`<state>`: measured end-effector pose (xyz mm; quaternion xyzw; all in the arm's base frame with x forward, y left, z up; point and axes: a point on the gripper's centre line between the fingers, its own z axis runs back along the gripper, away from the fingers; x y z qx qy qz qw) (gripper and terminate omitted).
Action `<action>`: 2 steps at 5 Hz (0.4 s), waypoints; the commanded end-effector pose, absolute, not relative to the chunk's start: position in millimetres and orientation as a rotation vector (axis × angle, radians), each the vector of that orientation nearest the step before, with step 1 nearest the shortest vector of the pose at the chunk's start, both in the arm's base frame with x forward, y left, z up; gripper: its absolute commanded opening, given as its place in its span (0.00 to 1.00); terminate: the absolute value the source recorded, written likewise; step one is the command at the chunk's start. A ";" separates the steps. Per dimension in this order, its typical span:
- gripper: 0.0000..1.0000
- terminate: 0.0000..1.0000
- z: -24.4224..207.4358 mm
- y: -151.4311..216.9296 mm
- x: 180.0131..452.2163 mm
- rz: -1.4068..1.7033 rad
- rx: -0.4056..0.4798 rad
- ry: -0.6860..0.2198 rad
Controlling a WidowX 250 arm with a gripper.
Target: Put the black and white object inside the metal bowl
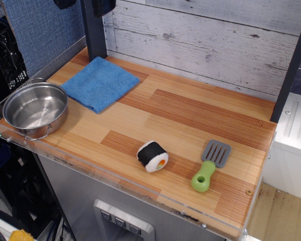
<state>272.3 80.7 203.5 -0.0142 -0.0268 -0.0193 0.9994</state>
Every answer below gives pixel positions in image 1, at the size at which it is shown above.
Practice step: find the stainless steel pot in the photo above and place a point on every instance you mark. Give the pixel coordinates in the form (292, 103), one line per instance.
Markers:
(36, 110)

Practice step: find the green handled grey spatula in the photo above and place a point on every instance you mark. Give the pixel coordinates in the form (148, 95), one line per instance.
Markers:
(215, 155)

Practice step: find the dark grey right post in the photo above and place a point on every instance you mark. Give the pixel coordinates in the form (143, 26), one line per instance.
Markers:
(287, 83)

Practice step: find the blue folded cloth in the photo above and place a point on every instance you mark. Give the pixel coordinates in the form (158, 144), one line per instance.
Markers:
(99, 84)

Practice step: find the plush sushi roll toy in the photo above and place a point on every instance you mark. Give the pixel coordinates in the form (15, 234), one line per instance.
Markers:
(152, 156)

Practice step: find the clear acrylic edge guard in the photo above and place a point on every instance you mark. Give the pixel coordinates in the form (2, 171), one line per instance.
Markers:
(105, 145)

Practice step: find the dark grey left post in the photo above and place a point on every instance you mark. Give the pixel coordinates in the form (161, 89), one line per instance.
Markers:
(94, 31)

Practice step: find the silver dispenser panel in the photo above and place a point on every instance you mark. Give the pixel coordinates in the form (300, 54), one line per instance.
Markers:
(116, 224)

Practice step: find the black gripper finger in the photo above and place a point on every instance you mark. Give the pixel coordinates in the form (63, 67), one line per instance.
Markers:
(64, 4)
(102, 7)

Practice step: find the black plastic crate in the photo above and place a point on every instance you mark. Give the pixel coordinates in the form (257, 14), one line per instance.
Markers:
(13, 72)

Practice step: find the dark grey post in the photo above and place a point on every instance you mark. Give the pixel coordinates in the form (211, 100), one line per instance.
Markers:
(94, 31)
(287, 83)

